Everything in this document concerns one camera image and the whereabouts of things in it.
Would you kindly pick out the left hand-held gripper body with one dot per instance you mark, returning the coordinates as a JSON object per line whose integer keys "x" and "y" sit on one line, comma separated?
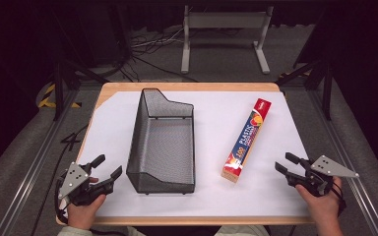
{"x": 75, "y": 183}

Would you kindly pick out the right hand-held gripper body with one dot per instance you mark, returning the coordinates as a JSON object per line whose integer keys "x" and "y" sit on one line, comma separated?
{"x": 321, "y": 175}

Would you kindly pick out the long plastic wrap box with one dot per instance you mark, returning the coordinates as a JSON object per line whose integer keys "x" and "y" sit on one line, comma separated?
{"x": 246, "y": 139}

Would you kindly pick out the person's right hand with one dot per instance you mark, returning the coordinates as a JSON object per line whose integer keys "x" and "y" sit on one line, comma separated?
{"x": 323, "y": 203}

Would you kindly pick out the person's left hand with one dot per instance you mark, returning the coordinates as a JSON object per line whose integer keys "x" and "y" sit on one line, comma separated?
{"x": 84, "y": 211}

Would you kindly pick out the person's left sleeve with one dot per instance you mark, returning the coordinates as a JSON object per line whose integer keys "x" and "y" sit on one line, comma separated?
{"x": 70, "y": 231}

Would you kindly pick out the yellow black hazard tape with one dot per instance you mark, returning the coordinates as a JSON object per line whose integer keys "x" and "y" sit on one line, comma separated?
{"x": 50, "y": 98}

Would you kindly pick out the white table mat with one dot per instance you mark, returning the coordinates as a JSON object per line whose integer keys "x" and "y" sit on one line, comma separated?
{"x": 206, "y": 196}

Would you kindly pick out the black tripod stand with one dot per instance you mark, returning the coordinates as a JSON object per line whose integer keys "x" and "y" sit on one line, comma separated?
{"x": 318, "y": 78}
{"x": 67, "y": 77}

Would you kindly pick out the grey metal stand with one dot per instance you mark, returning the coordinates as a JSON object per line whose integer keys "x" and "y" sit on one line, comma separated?
{"x": 224, "y": 23}

